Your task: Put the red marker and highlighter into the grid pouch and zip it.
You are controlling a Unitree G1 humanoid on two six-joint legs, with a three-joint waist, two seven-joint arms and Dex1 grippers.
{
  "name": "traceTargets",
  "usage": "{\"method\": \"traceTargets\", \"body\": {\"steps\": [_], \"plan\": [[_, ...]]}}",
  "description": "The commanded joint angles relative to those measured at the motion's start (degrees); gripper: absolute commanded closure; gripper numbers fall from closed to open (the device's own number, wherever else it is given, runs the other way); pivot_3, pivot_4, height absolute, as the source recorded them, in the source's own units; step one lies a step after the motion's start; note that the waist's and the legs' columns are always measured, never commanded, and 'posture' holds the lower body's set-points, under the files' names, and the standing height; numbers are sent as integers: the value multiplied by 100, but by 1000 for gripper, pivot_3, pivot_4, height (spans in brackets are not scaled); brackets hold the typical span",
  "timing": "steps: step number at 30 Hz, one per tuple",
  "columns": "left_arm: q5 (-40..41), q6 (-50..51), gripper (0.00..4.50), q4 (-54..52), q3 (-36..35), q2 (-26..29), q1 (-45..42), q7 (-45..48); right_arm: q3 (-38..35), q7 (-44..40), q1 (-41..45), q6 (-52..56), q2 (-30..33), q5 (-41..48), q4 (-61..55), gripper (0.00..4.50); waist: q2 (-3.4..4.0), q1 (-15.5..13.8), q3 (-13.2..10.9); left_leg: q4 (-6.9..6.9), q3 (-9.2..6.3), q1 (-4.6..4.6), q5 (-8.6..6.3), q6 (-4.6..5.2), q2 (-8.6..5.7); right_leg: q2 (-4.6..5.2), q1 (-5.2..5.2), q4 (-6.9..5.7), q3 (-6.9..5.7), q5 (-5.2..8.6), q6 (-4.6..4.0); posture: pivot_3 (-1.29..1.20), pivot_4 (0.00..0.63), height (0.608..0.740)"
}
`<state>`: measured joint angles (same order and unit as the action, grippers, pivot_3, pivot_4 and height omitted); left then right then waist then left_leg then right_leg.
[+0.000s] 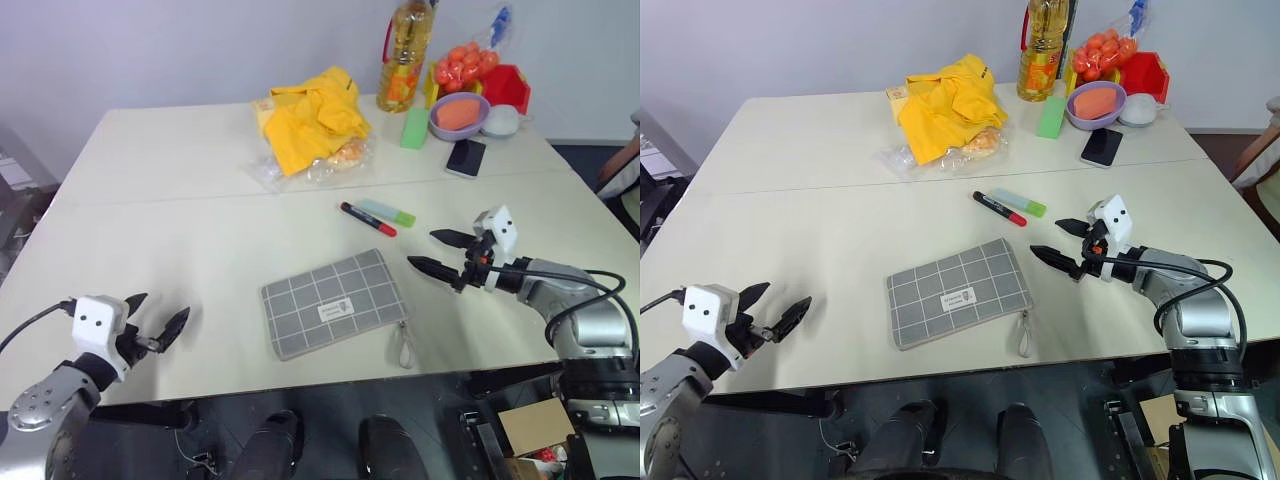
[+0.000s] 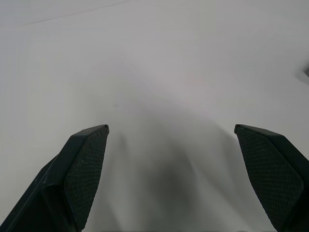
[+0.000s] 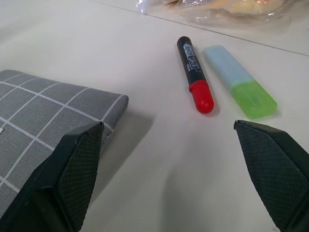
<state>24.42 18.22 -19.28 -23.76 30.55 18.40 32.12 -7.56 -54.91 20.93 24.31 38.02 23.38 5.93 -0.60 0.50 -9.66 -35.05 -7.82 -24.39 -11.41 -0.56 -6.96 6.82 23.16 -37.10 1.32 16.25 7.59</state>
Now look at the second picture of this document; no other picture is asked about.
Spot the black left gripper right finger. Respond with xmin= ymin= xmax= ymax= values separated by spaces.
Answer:
xmin=234 ymin=124 xmax=309 ymax=232

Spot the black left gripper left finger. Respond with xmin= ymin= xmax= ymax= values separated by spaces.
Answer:
xmin=0 ymin=124 xmax=110 ymax=232

